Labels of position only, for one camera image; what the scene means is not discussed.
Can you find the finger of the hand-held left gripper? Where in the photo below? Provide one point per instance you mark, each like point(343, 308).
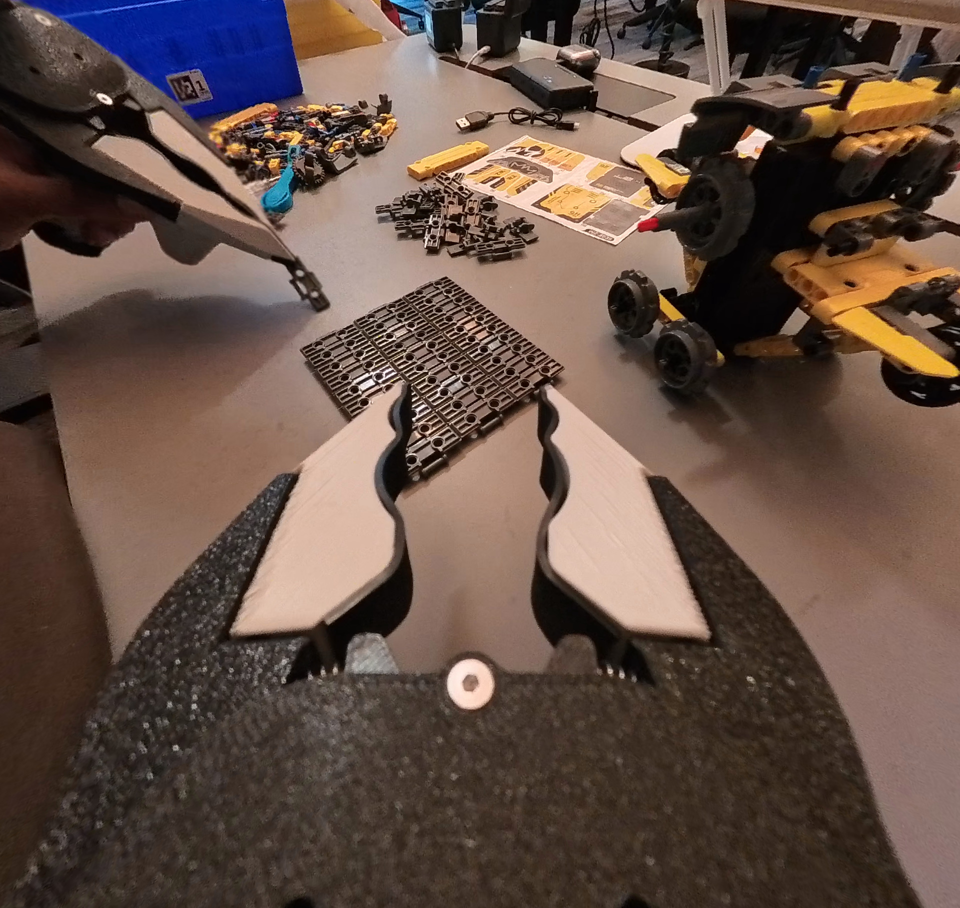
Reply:
point(199, 150)
point(142, 169)

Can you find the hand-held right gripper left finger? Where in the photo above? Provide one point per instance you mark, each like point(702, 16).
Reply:
point(322, 540)

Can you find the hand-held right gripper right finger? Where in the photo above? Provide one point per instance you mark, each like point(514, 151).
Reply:
point(622, 548)

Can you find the pile of track links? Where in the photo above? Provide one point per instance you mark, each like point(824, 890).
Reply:
point(457, 218)

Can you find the person's left hand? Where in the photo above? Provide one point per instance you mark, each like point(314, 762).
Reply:
point(52, 195)

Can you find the blue brick separator tool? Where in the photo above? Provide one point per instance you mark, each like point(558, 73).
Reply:
point(281, 192)

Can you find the blue storage bin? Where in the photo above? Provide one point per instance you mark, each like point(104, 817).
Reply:
point(172, 30)

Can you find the pile of yellow black parts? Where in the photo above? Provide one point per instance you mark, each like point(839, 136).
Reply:
point(315, 135)

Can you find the yellow storage bin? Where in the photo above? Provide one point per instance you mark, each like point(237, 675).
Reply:
point(330, 23)

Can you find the mat of joined track links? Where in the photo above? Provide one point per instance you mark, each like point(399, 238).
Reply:
point(435, 353)

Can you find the yellow toy beam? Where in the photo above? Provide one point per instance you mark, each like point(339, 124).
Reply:
point(446, 158)

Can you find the small black charger box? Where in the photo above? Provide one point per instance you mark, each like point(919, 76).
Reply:
point(445, 23)

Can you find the yellow black toy vehicle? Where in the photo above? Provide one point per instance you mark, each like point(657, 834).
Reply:
point(750, 278)

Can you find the tall black charger box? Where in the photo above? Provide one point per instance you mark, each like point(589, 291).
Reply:
point(504, 23)

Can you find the black power bank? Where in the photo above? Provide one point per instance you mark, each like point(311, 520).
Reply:
point(551, 83)

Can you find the yellow black sticker sheet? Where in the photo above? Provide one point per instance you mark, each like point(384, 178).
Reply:
point(570, 188)

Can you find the grey earbud case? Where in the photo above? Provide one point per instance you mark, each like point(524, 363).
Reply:
point(577, 58)

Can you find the black office chair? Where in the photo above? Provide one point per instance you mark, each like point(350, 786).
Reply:
point(660, 23)

